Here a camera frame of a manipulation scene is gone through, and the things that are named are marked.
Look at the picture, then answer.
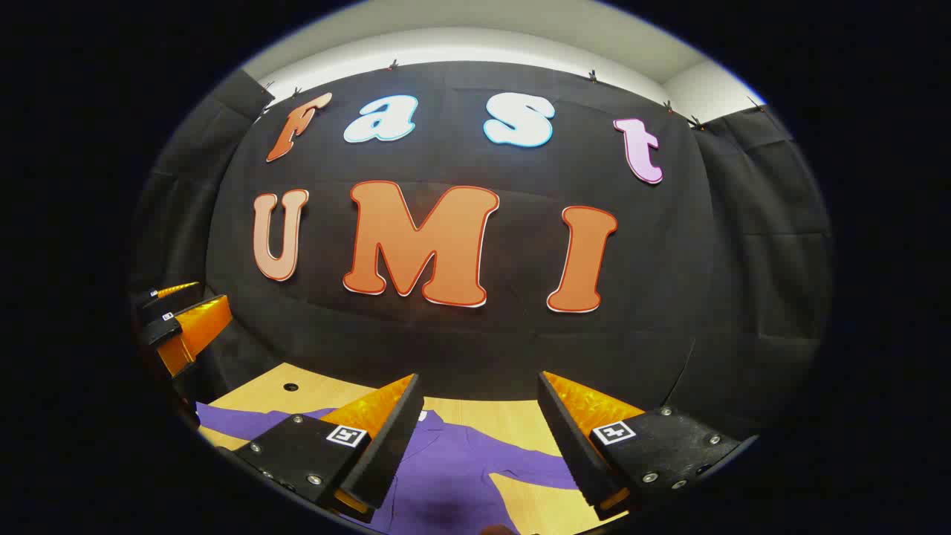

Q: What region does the purple knit cardigan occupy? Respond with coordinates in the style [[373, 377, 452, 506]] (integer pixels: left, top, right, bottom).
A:
[[195, 401, 588, 535]]

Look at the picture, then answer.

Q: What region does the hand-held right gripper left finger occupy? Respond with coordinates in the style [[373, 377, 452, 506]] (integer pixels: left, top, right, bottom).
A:
[[233, 373, 426, 521]]

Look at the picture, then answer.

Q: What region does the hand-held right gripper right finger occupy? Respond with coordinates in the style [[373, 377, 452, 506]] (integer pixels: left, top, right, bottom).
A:
[[536, 370, 745, 522]]

